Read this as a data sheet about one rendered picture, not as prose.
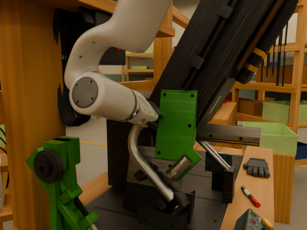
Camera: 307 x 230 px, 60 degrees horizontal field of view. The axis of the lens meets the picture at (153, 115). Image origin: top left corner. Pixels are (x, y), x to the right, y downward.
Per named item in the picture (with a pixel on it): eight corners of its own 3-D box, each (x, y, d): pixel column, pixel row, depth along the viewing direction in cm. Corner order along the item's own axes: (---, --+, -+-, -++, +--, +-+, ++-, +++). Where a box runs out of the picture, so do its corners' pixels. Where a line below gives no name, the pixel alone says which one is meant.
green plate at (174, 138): (197, 161, 84) (203, 95, 85) (191, 162, 76) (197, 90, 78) (163, 156, 88) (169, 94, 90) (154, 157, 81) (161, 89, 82)
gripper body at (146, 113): (146, 109, 62) (163, 115, 72) (123, 79, 66) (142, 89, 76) (124, 130, 64) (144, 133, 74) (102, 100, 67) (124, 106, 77)
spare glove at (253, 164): (243, 161, 129) (243, 156, 128) (267, 163, 125) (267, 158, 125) (242, 176, 110) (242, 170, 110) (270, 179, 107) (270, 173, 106)
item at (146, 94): (178, 166, 121) (179, 91, 116) (151, 194, 94) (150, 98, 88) (142, 161, 128) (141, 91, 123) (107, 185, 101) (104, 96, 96)
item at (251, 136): (261, 135, 96) (261, 127, 95) (259, 147, 81) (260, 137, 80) (160, 127, 111) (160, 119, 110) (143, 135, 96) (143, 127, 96)
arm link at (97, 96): (95, 105, 65) (121, 128, 62) (57, 95, 53) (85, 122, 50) (114, 77, 64) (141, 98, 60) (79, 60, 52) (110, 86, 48)
